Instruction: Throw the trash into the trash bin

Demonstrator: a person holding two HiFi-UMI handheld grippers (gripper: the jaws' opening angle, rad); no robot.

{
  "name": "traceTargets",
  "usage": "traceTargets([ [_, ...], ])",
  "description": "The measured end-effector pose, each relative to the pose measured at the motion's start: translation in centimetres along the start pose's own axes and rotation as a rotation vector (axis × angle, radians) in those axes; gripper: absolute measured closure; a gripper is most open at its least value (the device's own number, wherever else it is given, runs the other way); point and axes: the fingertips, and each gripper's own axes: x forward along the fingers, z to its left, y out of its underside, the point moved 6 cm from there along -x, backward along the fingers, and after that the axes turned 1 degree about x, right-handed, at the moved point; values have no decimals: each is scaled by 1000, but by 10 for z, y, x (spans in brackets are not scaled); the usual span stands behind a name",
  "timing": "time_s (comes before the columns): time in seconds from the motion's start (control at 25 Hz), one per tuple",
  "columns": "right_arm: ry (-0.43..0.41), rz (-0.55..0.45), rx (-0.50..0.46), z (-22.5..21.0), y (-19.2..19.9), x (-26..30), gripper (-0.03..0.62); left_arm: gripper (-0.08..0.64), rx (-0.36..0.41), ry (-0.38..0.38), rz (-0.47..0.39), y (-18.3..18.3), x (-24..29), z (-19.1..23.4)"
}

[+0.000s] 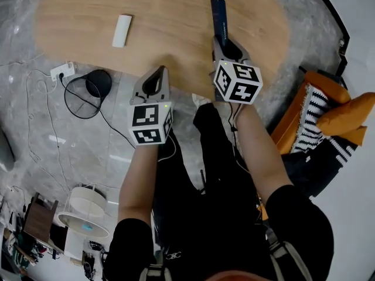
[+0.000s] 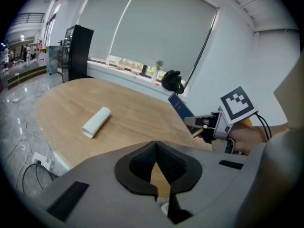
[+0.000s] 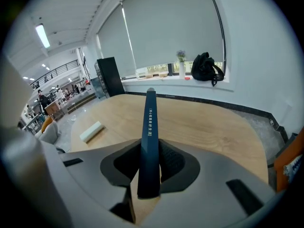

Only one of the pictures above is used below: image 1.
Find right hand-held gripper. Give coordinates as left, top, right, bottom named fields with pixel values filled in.
left=209, top=37, right=264, bottom=105

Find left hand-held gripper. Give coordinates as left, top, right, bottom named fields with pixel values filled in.
left=127, top=66, right=176, bottom=147

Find black wire waste bin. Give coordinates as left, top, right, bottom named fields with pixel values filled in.
left=63, top=68, right=113, bottom=120

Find person's right forearm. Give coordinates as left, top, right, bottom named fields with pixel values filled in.
left=234, top=103, right=294, bottom=202

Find person's left forearm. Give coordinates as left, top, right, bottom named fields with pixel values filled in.
left=117, top=143, right=161, bottom=228

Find wooden coffee table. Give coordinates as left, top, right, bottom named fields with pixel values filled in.
left=34, top=0, right=291, bottom=100

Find person's white shoe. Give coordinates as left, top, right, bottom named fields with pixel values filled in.
left=192, top=93, right=212, bottom=108

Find white power strip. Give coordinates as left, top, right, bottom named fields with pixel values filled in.
left=49, top=61, right=77, bottom=82

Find black white striped blanket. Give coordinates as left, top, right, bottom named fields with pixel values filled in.
left=288, top=83, right=360, bottom=198

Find person's black trousers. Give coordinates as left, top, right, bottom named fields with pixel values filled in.
left=151, top=102, right=266, bottom=263

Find round wooden side table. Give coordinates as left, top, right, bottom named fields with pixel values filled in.
left=57, top=184, right=110, bottom=239

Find small orange sofa cushion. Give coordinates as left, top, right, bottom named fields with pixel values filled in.
left=345, top=126, right=369, bottom=148

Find dark wooden desk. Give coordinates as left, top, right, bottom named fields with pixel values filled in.
left=22, top=191, right=60, bottom=244

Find person's black shirt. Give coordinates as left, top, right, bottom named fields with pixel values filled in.
left=102, top=184, right=335, bottom=281

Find black power cable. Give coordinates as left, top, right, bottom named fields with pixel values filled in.
left=60, top=73, right=137, bottom=150

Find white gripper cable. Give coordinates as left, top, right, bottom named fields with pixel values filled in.
left=158, top=133, right=177, bottom=161

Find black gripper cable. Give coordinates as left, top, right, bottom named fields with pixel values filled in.
left=230, top=102, right=250, bottom=174

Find long white floor cable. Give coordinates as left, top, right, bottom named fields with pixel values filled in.
left=25, top=68, right=71, bottom=193

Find grey harness strap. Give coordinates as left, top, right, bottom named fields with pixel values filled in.
left=268, top=238, right=313, bottom=281
left=139, top=263, right=172, bottom=281

